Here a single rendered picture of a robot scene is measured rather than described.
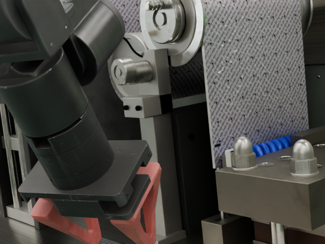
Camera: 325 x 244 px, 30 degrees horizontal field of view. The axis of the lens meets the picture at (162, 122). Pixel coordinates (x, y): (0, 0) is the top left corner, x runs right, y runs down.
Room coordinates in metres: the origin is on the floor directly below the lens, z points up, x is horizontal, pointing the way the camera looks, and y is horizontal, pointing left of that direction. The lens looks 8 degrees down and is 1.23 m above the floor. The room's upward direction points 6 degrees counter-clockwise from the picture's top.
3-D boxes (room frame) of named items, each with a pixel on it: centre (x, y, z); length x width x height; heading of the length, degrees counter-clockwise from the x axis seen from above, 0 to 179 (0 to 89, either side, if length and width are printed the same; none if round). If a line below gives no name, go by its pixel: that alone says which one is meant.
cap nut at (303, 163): (0.77, -0.18, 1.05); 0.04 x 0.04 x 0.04
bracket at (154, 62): (0.94, 0.02, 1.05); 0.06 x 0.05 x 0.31; 130
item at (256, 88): (0.97, -0.16, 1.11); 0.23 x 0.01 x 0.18; 130
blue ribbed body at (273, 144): (0.95, -0.18, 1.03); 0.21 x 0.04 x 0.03; 130
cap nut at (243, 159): (0.83, -0.11, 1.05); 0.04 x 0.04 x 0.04
